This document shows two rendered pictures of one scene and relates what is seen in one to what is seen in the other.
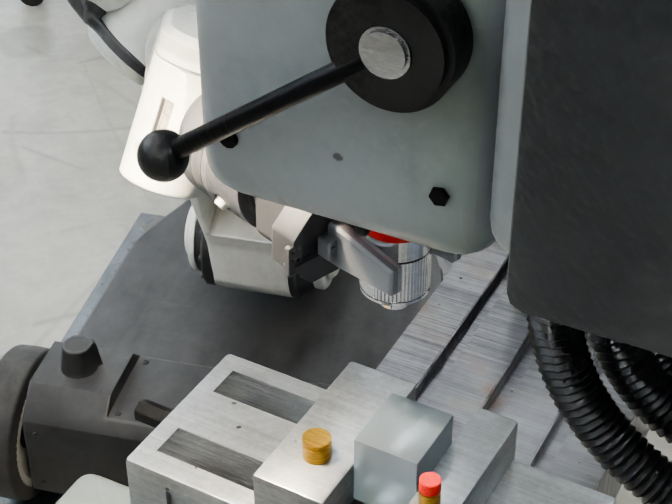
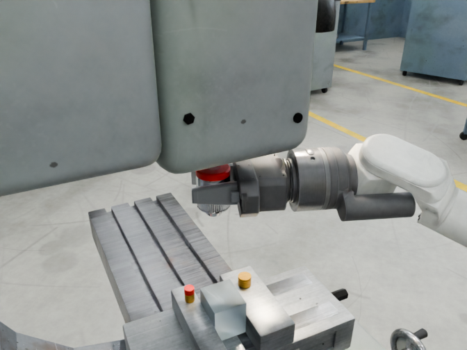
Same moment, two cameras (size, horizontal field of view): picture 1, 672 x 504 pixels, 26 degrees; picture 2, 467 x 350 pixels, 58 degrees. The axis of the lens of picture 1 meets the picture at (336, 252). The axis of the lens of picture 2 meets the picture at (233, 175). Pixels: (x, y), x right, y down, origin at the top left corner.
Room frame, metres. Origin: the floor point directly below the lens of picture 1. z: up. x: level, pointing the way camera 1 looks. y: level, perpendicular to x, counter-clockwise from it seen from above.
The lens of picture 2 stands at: (1.09, -0.44, 1.52)
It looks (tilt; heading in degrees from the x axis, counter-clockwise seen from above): 27 degrees down; 126
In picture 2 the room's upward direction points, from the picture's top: straight up
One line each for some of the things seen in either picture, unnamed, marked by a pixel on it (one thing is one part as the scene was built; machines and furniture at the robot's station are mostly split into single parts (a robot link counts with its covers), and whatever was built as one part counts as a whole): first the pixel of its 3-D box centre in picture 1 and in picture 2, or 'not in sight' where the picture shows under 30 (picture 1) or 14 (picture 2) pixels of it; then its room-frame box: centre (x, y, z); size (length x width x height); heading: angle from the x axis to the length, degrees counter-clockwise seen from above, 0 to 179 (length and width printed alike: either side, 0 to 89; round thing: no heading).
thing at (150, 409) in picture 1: (160, 417); (336, 296); (0.90, 0.15, 0.97); 0.04 x 0.02 x 0.02; 61
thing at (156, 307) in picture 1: (269, 284); not in sight; (1.58, 0.09, 0.59); 0.64 x 0.52 x 0.33; 166
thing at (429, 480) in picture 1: (429, 491); (189, 294); (0.74, -0.07, 1.05); 0.02 x 0.02 x 0.03
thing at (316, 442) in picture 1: (316, 446); (244, 280); (0.79, 0.01, 1.05); 0.02 x 0.02 x 0.02
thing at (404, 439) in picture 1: (403, 456); (222, 310); (0.79, -0.05, 1.03); 0.06 x 0.05 x 0.06; 151
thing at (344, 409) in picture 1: (337, 446); (254, 306); (0.82, 0.00, 1.02); 0.15 x 0.06 x 0.04; 151
